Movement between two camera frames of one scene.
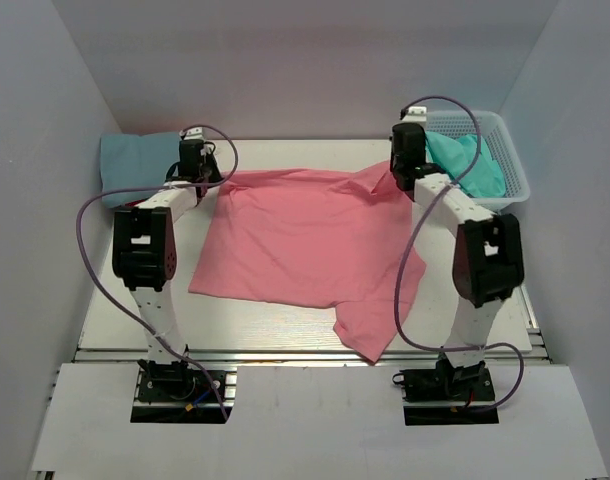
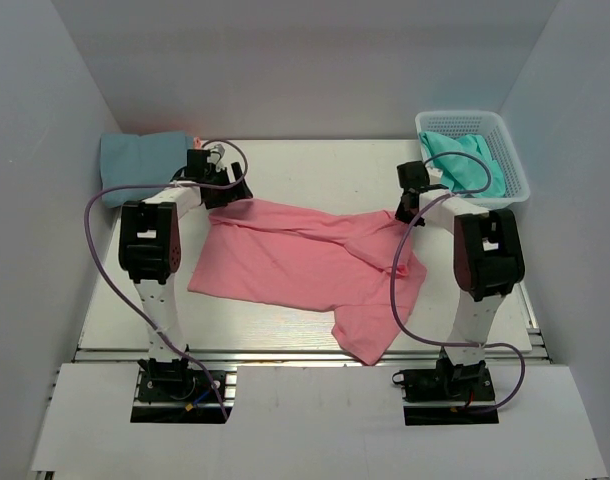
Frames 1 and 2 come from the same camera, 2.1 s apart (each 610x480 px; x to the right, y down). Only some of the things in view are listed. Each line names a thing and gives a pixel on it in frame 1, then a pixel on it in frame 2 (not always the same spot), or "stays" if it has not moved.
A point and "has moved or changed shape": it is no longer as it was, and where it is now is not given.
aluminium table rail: x=310 y=358 stays
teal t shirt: x=483 y=180 stays
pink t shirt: x=338 y=239 has moved or changed shape
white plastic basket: x=488 y=126 stays
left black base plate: x=181 y=396 stays
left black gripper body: x=208 y=173 to x=225 y=189
